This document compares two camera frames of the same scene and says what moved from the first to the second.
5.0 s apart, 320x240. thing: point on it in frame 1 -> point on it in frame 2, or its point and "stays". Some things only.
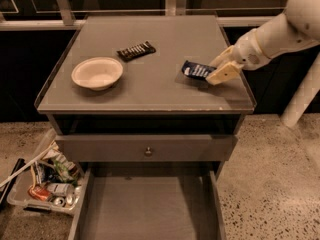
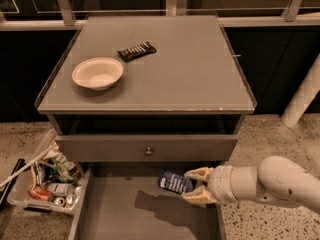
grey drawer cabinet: x=128 y=97 stays
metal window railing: x=176 y=5 stays
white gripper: x=248 y=51 -> x=219 y=183
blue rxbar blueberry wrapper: x=196 y=70 -> x=174 y=181
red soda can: x=41 y=194 stays
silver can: x=61 y=189 stays
